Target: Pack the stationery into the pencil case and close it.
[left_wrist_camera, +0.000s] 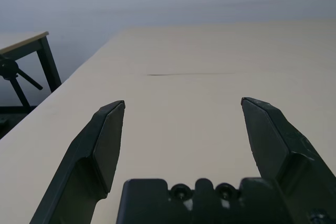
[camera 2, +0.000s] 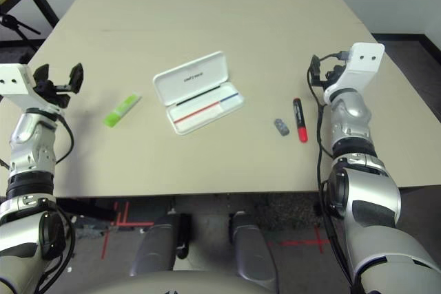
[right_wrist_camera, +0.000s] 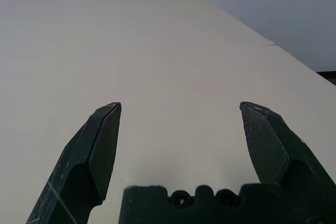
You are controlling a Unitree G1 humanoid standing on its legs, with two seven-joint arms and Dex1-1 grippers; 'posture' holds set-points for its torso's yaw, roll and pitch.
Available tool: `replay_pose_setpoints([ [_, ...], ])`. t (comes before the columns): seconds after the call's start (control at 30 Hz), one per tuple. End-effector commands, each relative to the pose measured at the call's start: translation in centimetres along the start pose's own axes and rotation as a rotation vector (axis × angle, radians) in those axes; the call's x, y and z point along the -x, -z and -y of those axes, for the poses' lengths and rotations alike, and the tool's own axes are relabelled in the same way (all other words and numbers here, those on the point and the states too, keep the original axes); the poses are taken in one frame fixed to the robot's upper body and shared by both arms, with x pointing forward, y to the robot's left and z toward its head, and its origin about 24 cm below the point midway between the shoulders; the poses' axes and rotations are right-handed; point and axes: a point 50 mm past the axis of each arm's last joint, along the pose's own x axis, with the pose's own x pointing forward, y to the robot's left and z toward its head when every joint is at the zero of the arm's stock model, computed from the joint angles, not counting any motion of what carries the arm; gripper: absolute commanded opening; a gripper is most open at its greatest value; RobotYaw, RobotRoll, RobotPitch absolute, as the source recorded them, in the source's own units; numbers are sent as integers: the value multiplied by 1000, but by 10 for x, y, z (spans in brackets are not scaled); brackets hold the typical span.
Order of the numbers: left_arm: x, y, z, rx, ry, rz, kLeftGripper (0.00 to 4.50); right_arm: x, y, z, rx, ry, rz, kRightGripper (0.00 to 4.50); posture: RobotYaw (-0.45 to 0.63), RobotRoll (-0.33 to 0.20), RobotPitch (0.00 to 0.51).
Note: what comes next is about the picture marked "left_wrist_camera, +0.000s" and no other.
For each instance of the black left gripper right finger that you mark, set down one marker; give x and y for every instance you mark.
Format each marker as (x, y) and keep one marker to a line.
(283, 140)

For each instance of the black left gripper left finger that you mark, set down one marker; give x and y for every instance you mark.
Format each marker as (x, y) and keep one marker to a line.
(86, 155)

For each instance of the black tripod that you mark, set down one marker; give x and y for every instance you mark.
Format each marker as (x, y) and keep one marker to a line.
(9, 68)

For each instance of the wooden side table black frame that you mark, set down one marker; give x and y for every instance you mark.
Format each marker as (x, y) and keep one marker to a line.
(26, 41)

